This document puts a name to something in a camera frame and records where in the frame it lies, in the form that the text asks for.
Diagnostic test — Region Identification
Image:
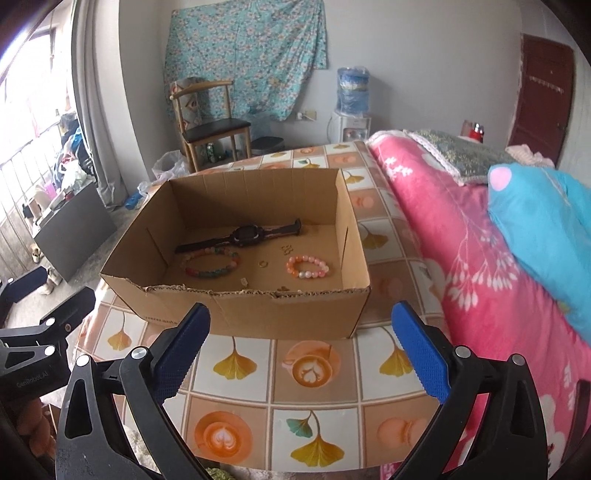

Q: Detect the light blue quilt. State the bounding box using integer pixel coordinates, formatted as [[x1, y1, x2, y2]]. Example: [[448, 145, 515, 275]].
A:
[[487, 164, 591, 344]]

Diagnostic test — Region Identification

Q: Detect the metal window railing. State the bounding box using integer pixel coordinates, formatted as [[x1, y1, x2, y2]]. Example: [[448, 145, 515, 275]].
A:
[[0, 134, 61, 278]]

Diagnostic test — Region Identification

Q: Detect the pale pink garment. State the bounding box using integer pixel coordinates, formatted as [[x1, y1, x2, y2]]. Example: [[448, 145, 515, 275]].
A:
[[505, 144, 555, 168]]

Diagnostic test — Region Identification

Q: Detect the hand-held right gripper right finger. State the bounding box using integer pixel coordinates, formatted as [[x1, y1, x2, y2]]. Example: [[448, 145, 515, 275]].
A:
[[392, 300, 550, 480]]

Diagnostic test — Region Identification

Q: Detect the dark red door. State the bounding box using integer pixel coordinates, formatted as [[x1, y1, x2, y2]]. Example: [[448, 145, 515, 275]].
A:
[[508, 33, 575, 160]]

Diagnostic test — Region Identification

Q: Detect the teal floral hanging cloth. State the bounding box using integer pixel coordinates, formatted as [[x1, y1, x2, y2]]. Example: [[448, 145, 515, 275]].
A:
[[164, 0, 329, 121]]

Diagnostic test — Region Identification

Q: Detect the dark round bin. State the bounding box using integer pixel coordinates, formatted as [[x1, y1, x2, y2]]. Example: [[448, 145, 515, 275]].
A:
[[250, 136, 284, 158]]

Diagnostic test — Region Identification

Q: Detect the multicolour bead bracelet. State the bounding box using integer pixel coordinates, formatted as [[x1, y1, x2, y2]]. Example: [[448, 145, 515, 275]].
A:
[[181, 247, 241, 278]]

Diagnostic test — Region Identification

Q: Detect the black wrist watch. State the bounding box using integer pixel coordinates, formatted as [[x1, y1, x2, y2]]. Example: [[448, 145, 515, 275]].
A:
[[174, 220, 303, 254]]

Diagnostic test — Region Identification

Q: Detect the black flat board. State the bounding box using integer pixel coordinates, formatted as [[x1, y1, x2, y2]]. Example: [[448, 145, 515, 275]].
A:
[[34, 185, 116, 283]]

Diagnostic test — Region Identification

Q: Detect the white plastic bag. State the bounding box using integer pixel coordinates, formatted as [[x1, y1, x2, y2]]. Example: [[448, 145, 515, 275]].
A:
[[152, 150, 190, 181]]

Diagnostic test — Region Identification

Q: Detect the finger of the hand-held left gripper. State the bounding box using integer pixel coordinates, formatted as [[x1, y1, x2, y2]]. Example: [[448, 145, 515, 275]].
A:
[[0, 286, 98, 352], [0, 267, 49, 319]]

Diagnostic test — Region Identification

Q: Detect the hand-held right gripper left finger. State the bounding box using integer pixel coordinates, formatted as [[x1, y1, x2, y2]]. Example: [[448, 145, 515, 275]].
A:
[[55, 302, 212, 480]]

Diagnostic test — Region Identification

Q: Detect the pink bead bracelet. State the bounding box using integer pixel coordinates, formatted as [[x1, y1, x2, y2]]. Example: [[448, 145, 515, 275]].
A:
[[286, 255, 332, 280]]

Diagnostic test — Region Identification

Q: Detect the pile of clothes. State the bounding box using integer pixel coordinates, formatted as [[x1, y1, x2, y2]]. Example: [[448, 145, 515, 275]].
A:
[[51, 111, 95, 195]]

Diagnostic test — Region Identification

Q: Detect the brown cardboard box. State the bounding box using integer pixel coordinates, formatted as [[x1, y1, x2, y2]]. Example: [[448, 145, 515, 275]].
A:
[[99, 168, 371, 341]]

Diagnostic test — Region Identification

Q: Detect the wooden chair with black seat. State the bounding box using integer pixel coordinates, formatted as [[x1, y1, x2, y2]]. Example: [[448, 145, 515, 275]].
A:
[[170, 79, 252, 172]]

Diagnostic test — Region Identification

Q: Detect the printed tote bag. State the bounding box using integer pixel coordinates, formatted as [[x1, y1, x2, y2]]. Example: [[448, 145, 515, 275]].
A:
[[174, 78, 204, 131]]

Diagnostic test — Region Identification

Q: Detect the white water dispenser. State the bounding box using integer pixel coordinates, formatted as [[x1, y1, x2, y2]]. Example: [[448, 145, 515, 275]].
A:
[[329, 111, 371, 144]]

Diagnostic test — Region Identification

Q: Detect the pink floral blanket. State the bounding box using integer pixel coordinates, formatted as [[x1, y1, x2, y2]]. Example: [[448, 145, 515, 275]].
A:
[[365, 130, 591, 480]]

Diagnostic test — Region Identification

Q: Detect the grey lace-trimmed pillow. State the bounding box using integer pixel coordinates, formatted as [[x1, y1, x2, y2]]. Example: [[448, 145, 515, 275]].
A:
[[404, 129, 518, 186]]

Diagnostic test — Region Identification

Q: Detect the person's left hand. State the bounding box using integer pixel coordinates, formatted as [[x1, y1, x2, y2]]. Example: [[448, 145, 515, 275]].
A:
[[14, 397, 60, 468]]

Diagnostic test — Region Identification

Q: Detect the grey curtain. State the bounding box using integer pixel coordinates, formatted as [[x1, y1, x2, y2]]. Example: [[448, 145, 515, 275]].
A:
[[69, 0, 134, 210]]

